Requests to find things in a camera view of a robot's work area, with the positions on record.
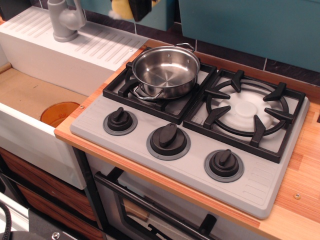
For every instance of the grey toy faucet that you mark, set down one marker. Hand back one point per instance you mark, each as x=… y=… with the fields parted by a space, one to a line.
x=65 y=22

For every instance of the black left burner grate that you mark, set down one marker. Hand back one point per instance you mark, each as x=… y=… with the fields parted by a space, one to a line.
x=121 y=90

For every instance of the wooden drawer cabinet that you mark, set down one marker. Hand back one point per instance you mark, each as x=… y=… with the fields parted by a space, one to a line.
x=64 y=204

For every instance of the black right stove knob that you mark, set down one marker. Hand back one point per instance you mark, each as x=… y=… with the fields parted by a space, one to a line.
x=224 y=166

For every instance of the black middle stove knob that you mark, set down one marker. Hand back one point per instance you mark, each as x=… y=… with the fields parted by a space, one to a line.
x=168 y=143

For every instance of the black stove knob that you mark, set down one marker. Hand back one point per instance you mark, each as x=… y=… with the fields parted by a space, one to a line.
x=224 y=166
x=168 y=143
x=120 y=122

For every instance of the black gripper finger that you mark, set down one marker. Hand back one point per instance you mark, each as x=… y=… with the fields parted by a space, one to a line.
x=140 y=8

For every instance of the oven door with handle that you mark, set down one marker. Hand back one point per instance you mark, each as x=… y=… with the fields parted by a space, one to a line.
x=201 y=233

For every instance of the grey toy stove top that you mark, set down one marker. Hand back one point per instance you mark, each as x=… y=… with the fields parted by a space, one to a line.
x=254 y=193

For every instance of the white toy sink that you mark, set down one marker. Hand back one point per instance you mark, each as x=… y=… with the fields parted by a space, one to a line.
x=37 y=72

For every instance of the stainless steel pan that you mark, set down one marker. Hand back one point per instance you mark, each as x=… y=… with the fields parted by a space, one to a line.
x=166 y=72

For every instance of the yellow stuffed duck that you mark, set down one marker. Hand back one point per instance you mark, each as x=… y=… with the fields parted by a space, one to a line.
x=120 y=9

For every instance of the black right burner grate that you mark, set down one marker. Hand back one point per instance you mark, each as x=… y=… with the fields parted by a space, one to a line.
x=262 y=119

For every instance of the black left stove knob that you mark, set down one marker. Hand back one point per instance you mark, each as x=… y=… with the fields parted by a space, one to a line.
x=120 y=122

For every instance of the orange plastic plate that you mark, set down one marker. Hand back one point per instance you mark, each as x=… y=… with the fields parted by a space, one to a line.
x=57 y=113

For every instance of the black burner grate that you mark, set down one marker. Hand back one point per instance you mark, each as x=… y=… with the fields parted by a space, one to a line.
x=262 y=119
x=121 y=90

